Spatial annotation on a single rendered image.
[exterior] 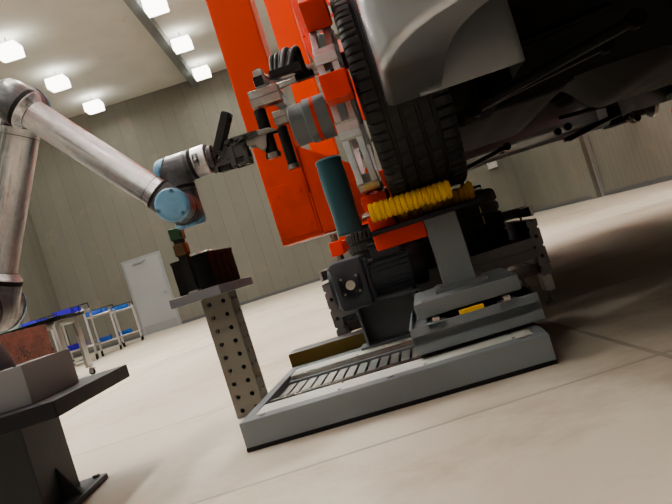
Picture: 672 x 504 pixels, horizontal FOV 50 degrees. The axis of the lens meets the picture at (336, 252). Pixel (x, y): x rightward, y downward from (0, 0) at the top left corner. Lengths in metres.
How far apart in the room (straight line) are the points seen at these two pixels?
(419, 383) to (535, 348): 0.30
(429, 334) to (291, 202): 0.93
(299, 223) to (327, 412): 0.99
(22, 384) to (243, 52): 1.48
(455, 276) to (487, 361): 0.40
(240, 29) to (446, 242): 1.19
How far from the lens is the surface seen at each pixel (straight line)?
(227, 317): 2.47
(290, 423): 1.93
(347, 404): 1.90
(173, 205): 1.99
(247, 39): 2.84
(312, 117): 2.22
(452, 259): 2.19
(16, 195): 2.30
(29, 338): 7.07
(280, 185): 2.72
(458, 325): 2.01
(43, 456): 2.14
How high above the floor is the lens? 0.41
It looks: 1 degrees up
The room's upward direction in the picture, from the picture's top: 18 degrees counter-clockwise
